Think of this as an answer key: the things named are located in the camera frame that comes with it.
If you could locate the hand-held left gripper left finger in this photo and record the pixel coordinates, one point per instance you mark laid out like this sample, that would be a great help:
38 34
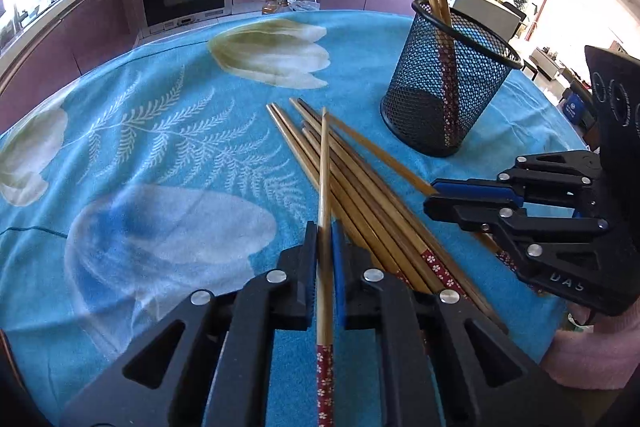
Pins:
312 259

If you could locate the person's right forearm pink sleeve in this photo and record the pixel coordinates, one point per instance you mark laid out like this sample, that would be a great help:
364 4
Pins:
595 357

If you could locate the amber oil bottle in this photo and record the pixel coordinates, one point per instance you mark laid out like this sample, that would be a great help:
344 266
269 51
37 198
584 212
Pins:
269 6

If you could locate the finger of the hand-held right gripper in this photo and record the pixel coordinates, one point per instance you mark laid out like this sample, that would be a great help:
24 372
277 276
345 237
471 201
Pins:
465 212
480 194

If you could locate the black mesh utensil holder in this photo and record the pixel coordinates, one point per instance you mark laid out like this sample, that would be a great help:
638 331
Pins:
425 107

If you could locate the blue water bucket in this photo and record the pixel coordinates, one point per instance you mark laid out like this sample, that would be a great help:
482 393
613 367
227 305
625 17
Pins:
574 107

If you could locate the bunch of wooden chopsticks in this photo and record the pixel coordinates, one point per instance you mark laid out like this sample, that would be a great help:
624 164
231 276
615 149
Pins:
350 202

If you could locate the long purple kitchen cabinet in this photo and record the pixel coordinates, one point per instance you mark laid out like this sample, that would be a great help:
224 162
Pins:
75 32

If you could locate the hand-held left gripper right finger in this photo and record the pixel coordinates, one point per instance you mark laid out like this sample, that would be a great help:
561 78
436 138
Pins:
339 259

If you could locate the low coffee table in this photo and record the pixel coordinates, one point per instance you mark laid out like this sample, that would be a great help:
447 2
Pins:
547 63

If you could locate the blue floral tablecloth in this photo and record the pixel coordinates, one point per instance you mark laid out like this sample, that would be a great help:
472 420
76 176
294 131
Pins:
150 132

